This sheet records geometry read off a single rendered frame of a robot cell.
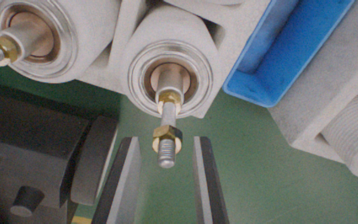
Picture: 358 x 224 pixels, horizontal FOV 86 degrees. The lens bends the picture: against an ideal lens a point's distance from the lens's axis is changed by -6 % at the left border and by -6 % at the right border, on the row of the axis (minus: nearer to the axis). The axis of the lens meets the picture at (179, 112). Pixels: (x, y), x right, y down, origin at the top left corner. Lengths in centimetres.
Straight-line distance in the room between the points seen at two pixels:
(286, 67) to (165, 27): 27
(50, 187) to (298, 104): 46
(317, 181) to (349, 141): 54
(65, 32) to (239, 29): 17
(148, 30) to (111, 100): 36
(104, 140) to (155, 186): 37
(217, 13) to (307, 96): 22
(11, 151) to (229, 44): 39
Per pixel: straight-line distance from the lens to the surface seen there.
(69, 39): 19
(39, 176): 43
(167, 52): 17
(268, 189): 84
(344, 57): 38
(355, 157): 36
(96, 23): 20
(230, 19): 25
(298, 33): 42
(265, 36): 46
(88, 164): 42
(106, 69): 27
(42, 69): 21
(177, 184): 73
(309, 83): 40
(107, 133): 44
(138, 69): 18
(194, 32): 17
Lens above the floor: 41
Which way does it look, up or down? 54 degrees down
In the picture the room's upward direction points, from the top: 179 degrees clockwise
